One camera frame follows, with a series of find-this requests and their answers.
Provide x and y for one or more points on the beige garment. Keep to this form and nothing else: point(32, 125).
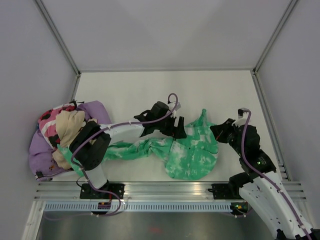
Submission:
point(68, 125)

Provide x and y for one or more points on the green tie-dye trousers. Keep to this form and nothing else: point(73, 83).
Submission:
point(189, 159)

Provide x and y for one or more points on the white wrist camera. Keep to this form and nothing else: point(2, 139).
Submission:
point(244, 116)
point(173, 108)

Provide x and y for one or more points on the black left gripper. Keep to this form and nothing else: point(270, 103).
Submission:
point(177, 132)

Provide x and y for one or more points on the slotted cable duct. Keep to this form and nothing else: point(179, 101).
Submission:
point(87, 206)

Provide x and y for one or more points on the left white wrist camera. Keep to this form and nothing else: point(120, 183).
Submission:
point(173, 108)

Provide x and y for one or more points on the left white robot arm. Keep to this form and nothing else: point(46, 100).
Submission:
point(90, 145)

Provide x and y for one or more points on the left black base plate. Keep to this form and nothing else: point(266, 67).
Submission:
point(110, 191)

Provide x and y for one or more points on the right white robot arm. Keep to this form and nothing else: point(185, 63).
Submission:
point(260, 185)

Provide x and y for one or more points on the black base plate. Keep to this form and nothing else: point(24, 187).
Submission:
point(110, 191)
point(224, 191)

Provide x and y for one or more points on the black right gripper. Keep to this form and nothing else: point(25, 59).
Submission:
point(219, 130)

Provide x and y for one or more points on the aluminium rail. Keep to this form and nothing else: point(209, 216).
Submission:
point(175, 191)

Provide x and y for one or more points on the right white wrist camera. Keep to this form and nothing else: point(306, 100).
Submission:
point(244, 116)

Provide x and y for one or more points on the purple trousers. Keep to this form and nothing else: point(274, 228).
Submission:
point(40, 158)

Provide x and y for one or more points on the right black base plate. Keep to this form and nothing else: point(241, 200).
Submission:
point(224, 191)

